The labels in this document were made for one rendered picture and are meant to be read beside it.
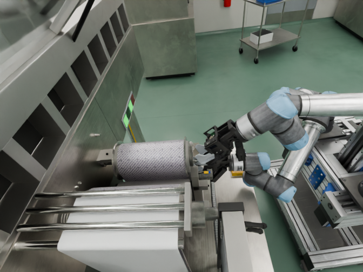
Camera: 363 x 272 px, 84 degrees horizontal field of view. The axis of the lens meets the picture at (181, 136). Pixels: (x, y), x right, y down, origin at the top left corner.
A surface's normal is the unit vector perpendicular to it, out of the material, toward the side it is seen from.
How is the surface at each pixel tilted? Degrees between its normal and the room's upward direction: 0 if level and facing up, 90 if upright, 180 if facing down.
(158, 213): 0
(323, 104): 46
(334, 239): 0
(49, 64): 90
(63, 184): 90
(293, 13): 90
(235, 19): 90
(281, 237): 0
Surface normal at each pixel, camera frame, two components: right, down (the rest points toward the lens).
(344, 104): -0.22, 0.04
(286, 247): -0.12, -0.69
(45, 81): 0.99, -0.07
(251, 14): -0.02, 0.73
